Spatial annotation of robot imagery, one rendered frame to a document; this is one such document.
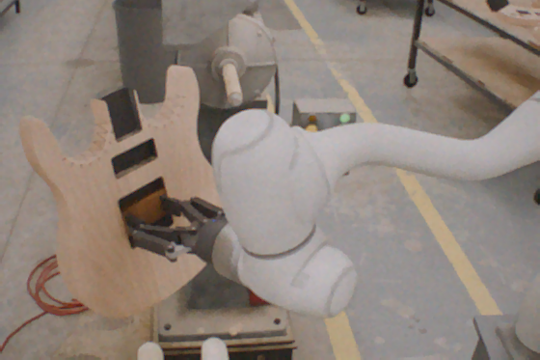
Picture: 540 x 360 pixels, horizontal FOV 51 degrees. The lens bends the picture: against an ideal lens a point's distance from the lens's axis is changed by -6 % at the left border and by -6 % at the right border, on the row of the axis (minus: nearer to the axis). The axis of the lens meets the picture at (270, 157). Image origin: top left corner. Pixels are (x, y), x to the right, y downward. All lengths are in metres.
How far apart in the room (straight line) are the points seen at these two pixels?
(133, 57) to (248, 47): 2.82
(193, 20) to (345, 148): 0.55
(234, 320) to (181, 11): 1.24
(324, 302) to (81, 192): 0.43
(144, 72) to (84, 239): 3.38
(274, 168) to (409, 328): 2.00
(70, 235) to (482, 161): 0.64
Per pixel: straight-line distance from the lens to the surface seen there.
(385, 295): 2.75
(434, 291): 2.83
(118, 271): 1.05
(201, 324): 2.11
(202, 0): 1.18
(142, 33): 4.20
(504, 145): 0.94
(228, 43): 1.50
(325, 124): 1.62
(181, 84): 1.05
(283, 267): 0.75
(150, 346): 0.78
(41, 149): 0.92
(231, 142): 0.67
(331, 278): 0.75
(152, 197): 1.05
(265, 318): 2.14
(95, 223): 1.00
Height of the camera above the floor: 1.77
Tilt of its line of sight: 29 degrees down
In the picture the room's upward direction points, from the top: 3 degrees clockwise
